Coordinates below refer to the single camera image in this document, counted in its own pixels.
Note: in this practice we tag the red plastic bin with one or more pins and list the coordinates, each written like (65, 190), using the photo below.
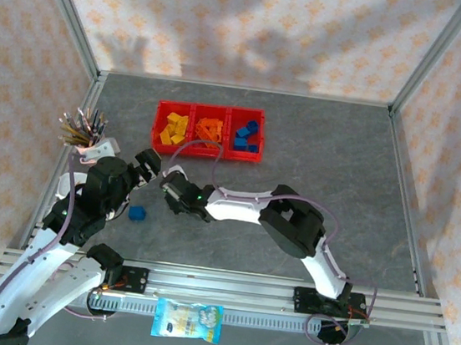
(155, 146)
(258, 138)
(232, 158)

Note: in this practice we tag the blue lego brick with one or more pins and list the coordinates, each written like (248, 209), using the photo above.
(253, 148)
(137, 212)
(239, 142)
(253, 125)
(242, 132)

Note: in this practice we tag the orange lego brick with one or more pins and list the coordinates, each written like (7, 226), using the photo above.
(210, 145)

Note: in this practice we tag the orange lego chassis piece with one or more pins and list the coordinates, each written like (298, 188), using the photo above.
(210, 126)

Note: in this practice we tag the aluminium frame post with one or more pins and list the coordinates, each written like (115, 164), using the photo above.
(70, 18)
(432, 54)

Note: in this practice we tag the aluminium side frame rail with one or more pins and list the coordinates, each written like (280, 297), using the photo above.
(402, 160)
(81, 116)

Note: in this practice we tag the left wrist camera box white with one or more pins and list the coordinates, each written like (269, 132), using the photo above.
(102, 150)

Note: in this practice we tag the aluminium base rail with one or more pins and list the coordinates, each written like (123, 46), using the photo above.
(221, 285)

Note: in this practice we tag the bunch of pencils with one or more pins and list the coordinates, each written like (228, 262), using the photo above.
(82, 129)

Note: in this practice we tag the yellow lego brick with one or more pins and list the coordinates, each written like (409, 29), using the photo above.
(182, 132)
(164, 135)
(171, 128)
(177, 139)
(183, 123)
(174, 118)

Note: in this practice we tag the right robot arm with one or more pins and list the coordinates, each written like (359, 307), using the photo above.
(291, 226)

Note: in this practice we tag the blue snack bag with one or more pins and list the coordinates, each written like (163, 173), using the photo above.
(187, 320)

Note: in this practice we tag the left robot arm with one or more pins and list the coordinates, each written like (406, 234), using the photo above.
(9, 297)

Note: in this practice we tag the aluminium back frame rail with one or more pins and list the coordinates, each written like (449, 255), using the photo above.
(245, 87)

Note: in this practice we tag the pink pencil cup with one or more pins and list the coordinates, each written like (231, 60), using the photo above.
(85, 154)

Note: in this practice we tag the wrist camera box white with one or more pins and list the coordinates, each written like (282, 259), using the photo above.
(102, 150)
(176, 171)

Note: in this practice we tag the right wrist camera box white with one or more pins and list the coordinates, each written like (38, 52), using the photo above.
(176, 171)

